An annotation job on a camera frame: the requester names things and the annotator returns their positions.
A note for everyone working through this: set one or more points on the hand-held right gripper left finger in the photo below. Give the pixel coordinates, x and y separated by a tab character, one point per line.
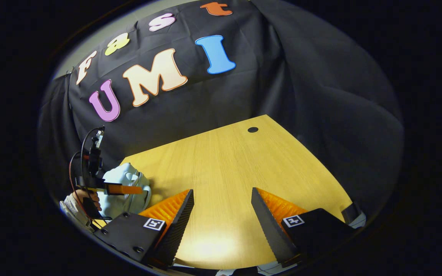
178	226

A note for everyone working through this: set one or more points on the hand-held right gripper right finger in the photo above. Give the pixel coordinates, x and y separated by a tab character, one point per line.
269	226

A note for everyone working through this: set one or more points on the black backdrop cloth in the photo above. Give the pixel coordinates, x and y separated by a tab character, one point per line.
301	96

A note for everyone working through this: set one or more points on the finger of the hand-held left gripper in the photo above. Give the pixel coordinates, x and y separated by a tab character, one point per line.
125	189

